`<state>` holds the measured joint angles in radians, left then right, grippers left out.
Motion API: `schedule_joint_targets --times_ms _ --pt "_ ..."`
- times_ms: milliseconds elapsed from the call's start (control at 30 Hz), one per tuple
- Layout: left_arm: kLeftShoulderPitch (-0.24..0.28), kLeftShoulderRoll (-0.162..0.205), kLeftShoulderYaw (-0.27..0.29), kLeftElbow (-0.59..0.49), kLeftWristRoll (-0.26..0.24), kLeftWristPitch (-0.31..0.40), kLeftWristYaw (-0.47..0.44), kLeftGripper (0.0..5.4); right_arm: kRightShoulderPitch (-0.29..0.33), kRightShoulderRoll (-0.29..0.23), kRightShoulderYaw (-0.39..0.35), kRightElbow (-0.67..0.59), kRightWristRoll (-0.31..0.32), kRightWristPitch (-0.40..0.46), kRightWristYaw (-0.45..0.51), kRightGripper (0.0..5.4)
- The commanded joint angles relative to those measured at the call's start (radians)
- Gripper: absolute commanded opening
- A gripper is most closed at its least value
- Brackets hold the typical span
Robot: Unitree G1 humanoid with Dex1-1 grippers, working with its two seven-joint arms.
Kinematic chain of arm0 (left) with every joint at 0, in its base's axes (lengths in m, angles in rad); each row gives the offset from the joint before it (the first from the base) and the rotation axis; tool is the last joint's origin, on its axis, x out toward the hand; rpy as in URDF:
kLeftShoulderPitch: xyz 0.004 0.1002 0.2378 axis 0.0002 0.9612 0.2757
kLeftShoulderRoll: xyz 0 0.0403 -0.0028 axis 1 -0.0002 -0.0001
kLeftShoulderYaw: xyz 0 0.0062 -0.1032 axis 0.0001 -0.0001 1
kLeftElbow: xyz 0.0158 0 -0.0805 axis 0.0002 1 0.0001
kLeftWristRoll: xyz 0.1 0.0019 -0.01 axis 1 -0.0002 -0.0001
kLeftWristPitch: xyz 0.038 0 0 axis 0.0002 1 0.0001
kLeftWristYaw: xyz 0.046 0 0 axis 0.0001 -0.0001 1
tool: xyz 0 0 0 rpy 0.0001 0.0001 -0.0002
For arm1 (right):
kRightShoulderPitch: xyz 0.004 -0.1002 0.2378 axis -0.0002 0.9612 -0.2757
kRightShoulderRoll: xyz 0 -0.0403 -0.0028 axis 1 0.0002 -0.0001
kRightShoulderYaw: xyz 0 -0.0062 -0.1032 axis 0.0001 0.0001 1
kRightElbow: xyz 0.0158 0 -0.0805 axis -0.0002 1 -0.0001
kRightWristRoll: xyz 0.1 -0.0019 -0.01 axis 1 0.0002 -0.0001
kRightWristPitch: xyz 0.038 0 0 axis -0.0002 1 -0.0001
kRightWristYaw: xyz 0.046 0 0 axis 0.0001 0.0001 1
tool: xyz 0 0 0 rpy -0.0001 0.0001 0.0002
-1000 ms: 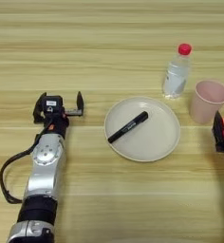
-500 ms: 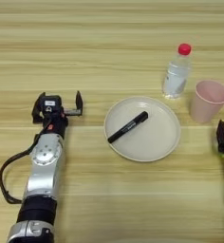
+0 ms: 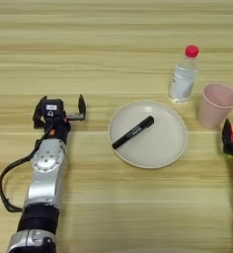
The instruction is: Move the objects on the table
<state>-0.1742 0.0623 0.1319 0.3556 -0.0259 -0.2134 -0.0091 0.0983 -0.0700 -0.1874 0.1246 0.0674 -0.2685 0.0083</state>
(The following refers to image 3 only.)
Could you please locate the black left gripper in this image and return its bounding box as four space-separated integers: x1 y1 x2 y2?
32 93 87 145

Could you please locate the pink plastic cup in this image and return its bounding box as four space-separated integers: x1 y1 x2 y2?
196 82 233 130

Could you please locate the black marker pen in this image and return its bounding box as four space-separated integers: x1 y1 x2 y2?
111 115 155 150

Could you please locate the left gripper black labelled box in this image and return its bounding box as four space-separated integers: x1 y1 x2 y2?
43 98 67 119

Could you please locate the beige round plate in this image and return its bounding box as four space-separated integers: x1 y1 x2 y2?
107 100 190 170

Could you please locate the clear bottle with red cap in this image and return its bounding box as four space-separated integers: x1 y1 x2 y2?
168 44 200 105

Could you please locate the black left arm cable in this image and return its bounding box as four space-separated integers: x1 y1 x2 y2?
0 126 55 213

